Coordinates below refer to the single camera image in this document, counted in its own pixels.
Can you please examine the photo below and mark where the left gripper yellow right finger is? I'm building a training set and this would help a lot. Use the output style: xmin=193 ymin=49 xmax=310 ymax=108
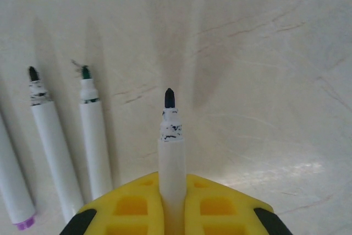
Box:
xmin=183 ymin=173 xmax=294 ymax=235

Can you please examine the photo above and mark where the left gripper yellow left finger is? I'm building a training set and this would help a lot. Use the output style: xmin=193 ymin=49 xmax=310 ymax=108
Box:
xmin=59 ymin=171 xmax=166 ymax=235

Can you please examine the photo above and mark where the white pen blue ink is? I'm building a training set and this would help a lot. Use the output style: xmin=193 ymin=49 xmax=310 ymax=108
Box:
xmin=157 ymin=88 xmax=188 ymax=235

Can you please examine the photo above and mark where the white pen green ink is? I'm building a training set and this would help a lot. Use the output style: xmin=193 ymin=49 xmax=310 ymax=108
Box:
xmin=78 ymin=64 xmax=114 ymax=201

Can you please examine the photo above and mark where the white pen black ink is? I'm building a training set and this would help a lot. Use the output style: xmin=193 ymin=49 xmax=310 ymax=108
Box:
xmin=27 ymin=65 xmax=85 ymax=223

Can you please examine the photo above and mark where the white pen purple ink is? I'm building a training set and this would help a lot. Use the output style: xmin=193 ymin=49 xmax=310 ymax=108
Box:
xmin=0 ymin=110 xmax=38 ymax=232

